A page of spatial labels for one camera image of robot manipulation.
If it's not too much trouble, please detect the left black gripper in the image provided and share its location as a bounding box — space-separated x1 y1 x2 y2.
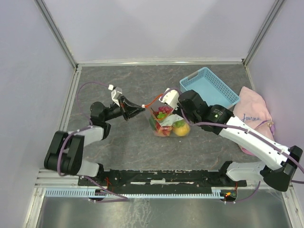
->
103 95 145 121

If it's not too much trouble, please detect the green grape bunch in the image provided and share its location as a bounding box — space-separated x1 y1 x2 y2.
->
157 113 184 127

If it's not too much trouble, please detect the yellow mango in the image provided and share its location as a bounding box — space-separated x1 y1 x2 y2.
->
172 123 190 137

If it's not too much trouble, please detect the purple grape bunch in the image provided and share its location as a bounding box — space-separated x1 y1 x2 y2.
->
158 106 172 114

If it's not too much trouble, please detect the clear orange zip top bag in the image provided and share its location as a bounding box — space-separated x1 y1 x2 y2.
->
142 94 190 137

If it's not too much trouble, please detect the red strawberry bunch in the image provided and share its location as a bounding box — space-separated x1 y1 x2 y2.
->
151 112 172 137

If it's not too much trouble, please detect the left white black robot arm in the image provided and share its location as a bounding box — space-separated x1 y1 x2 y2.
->
44 96 145 185

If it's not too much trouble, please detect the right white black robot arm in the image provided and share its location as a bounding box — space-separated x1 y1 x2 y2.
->
177 90 303 192

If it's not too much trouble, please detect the pink cloth bag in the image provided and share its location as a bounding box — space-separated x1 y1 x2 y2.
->
231 86 277 155

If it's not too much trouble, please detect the light blue plastic basket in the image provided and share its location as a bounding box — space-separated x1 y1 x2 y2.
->
180 67 240 109

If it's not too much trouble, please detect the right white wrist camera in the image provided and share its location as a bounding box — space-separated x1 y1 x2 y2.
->
159 88 181 110

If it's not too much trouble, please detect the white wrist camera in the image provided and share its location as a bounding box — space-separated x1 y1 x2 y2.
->
159 88 181 110
108 84 123 107

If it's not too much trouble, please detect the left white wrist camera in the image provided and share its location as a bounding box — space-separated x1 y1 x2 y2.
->
108 84 123 107

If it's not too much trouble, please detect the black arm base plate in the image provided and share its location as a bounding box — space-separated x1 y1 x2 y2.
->
92 170 247 193

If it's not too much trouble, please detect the light blue cable duct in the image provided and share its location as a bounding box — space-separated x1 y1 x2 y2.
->
45 188 224 199

